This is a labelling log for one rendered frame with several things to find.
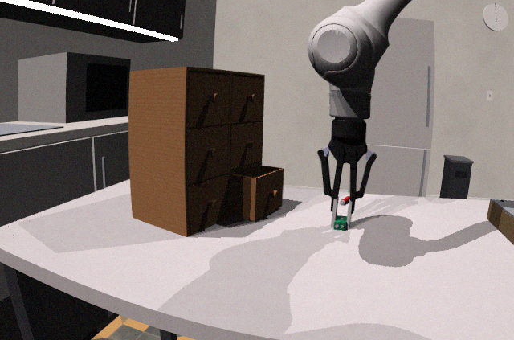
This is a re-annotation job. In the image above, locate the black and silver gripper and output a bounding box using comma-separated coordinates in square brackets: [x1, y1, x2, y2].
[317, 119, 377, 229]

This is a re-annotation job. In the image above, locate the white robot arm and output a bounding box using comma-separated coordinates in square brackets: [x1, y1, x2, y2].
[308, 0, 412, 122]

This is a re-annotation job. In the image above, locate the brown small chest of drawers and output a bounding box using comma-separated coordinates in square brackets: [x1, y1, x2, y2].
[128, 67, 265, 237]

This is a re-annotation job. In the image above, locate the green 9v battery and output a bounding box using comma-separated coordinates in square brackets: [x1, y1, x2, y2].
[333, 215, 347, 231]

